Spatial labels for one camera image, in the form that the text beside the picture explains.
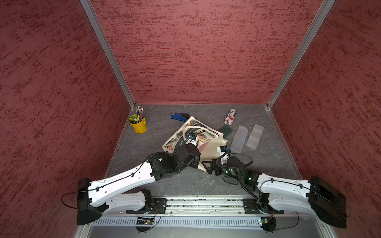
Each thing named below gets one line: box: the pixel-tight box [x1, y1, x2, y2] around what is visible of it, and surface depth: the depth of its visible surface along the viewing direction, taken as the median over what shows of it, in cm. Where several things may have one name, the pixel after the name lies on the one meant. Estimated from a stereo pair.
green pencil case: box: [220, 124, 233, 139], surface depth 108 cm
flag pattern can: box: [224, 108, 238, 126], surface depth 112 cm
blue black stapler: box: [170, 112, 191, 122], surface depth 112 cm
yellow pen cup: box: [128, 105, 148, 134], surface depth 100 cm
